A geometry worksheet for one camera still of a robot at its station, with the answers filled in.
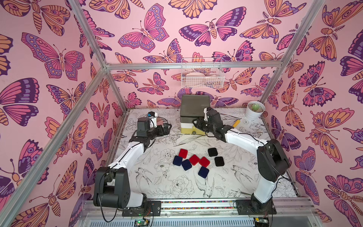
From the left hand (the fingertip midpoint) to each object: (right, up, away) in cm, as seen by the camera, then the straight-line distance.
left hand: (167, 125), depth 87 cm
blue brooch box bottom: (+22, -29, -2) cm, 36 cm away
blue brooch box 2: (+12, -25, +2) cm, 28 cm away
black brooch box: (+29, -18, +5) cm, 35 cm away
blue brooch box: (+6, -23, +3) cm, 24 cm away
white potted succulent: (+63, +11, +19) cm, 67 cm away
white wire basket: (+23, +35, +7) cm, 42 cm away
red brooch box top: (+10, -19, +6) cm, 22 cm away
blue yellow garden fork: (+52, +2, +22) cm, 57 cm away
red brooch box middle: (+17, -22, +3) cm, 28 cm away
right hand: (+14, +1, 0) cm, 14 cm away
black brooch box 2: (+33, -23, +1) cm, 40 cm away
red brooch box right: (+23, -23, +2) cm, 33 cm away
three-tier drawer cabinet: (+17, +14, +24) cm, 33 cm away
